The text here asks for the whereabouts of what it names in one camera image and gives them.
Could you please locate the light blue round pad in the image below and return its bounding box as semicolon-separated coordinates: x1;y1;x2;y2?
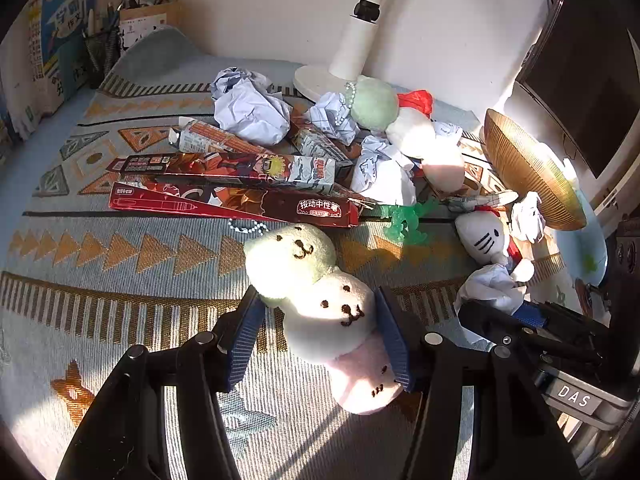
565;195;608;286

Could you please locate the red plastic bag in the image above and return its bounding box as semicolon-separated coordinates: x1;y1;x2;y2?
397;89;433;116

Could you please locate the white cat plush toy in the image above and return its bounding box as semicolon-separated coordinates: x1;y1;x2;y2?
454;205;536;283

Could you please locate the cardboard box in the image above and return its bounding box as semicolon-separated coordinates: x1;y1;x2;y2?
119;0;183;58

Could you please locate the large paper ball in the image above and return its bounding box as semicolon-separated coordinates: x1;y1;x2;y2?
214;77;292;147

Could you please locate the cartoon print pen box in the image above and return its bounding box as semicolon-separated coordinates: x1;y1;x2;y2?
106;152;337;196

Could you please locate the patterned woven mat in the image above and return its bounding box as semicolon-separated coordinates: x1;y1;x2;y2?
0;27;608;480

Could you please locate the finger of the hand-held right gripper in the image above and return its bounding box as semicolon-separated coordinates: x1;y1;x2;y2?
457;301;601;366
515;301;608;354

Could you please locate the black mesh pen holder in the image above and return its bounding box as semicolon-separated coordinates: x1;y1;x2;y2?
82;30;121;88

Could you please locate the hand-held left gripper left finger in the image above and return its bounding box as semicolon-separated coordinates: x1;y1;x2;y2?
55;285;266;480

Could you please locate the white desk lamp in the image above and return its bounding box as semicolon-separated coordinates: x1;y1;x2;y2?
294;0;401;106

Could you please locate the bunch of pens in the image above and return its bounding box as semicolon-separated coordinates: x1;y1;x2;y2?
82;0;123;41

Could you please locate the orange white pen box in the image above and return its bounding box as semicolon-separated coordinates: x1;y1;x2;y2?
167;116;273;155

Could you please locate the small crumpled paper scrap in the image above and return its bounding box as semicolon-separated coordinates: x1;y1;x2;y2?
435;121;463;148

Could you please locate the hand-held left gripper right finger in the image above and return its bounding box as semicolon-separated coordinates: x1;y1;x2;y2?
374;286;583;480

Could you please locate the black monitor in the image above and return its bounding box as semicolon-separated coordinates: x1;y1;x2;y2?
515;0;640;178

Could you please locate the dark red pen box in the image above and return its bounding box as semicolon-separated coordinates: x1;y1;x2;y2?
109;181;361;229

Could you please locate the golden ribbed bowl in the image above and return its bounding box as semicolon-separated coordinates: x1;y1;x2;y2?
484;108;587;231

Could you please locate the short grey pen box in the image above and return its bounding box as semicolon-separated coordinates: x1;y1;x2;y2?
290;125;353;168

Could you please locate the blue book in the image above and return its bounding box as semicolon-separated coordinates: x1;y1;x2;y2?
27;0;100;111

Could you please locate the three-ball plush toy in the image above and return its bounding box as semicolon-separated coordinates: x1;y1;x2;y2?
345;76;466;193
243;223;406;416

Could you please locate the green translucent figurine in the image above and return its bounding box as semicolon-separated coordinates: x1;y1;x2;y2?
377;199;441;247

